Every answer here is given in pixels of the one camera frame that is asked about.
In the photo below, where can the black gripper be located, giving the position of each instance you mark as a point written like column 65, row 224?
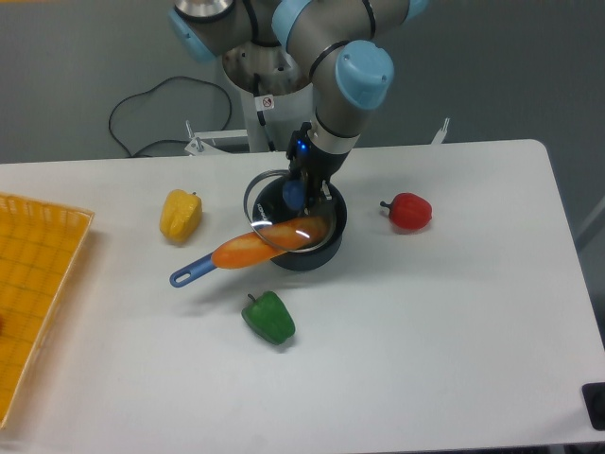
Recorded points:
column 312, row 164

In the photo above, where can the glass pot lid blue knob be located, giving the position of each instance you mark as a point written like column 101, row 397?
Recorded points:
column 274, row 196

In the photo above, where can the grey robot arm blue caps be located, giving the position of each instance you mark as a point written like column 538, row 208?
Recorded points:
column 332, row 46

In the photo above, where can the orange toy baguette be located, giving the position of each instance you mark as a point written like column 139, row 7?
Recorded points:
column 270, row 241

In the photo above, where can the dark blue saucepan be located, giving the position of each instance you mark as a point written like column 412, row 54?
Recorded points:
column 288, row 261

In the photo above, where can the red toy bell pepper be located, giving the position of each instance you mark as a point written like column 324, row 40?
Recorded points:
column 408, row 211

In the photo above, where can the green toy bell pepper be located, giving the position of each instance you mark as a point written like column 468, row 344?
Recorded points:
column 268, row 317

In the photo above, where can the yellow toy bell pepper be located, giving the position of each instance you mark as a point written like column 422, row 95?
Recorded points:
column 181, row 215

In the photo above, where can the yellow plastic basket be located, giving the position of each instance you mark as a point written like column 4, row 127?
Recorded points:
column 40, row 243

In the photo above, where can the black corner device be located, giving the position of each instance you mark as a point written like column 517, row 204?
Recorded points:
column 593, row 395

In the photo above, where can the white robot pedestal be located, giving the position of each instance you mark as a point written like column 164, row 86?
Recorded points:
column 276, row 96

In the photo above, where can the white metal base frame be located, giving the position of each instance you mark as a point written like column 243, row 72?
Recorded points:
column 216, row 142

